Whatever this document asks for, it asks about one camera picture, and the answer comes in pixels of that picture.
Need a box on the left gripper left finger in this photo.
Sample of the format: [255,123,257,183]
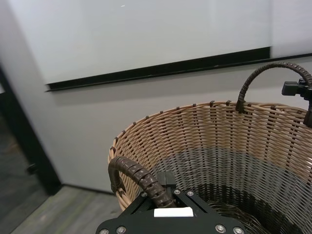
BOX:
[126,171,168,215]

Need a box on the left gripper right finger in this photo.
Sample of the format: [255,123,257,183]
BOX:
[165,171,217,215]

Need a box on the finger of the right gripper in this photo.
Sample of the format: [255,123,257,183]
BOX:
[281,78,312,101]

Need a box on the tan wicker clothes basket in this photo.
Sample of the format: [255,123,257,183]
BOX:
[108,62,312,234]

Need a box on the black door latch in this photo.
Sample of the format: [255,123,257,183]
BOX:
[26,163,39,175]

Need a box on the white board black edge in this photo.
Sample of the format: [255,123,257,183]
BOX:
[7,0,312,93]

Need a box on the black door frame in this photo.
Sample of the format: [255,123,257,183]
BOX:
[0,64,61,195]

